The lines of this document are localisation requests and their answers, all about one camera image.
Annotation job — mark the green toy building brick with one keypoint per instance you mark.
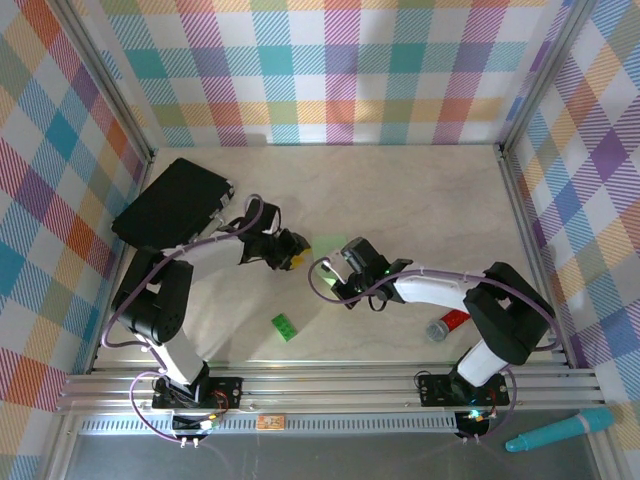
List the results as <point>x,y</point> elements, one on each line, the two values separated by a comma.
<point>283,327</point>

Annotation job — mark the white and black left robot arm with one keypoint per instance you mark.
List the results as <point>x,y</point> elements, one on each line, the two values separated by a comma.
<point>182,362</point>

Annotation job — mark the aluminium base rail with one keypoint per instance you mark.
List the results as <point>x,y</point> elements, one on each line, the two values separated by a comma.
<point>325,390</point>

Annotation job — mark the red glitter tube silver cap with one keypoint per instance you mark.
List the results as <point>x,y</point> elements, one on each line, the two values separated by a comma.
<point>437,331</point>

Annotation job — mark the light green paper sheet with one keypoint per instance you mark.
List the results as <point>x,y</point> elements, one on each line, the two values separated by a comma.
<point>327,245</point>

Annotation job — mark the small orange label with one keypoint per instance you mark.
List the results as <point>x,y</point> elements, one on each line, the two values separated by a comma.
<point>271,423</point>

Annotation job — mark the black carrying case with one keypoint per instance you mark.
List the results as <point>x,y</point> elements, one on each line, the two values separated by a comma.
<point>170,200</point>

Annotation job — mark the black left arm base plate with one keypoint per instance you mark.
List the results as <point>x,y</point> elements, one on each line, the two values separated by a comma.
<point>227,392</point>

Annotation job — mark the aluminium corner post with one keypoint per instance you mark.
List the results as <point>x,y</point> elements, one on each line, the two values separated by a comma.
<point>542,75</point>
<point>107,75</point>

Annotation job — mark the teal marker pen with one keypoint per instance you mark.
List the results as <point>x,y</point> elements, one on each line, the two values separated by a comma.
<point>550,432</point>

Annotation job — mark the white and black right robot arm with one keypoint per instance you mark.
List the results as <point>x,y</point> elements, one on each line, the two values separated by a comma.
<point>430,290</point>

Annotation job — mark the aluminium side rail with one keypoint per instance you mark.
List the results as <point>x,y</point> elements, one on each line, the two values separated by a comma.
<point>115,280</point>
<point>534,250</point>

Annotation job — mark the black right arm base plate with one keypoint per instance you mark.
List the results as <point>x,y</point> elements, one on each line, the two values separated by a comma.
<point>435,390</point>

